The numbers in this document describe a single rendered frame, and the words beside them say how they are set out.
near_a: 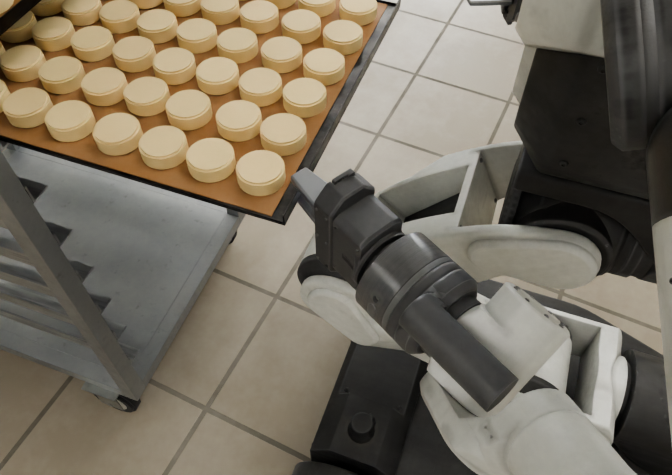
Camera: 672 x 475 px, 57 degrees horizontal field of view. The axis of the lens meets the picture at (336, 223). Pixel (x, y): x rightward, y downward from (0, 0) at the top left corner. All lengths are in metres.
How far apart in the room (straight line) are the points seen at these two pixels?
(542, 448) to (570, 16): 0.29
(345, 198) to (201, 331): 0.94
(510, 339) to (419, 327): 0.07
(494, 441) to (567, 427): 0.05
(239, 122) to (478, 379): 0.37
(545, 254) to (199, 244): 0.86
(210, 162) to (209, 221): 0.79
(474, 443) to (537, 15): 0.31
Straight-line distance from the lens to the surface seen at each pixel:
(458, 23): 2.26
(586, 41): 0.47
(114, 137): 0.70
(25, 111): 0.77
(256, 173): 0.63
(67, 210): 1.55
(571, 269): 0.73
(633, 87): 0.33
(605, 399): 1.07
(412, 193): 0.88
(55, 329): 1.24
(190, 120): 0.70
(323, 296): 0.90
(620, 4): 0.33
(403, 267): 0.53
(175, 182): 0.66
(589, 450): 0.43
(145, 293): 1.35
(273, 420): 1.34
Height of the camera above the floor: 1.25
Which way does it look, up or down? 52 degrees down
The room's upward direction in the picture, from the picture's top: straight up
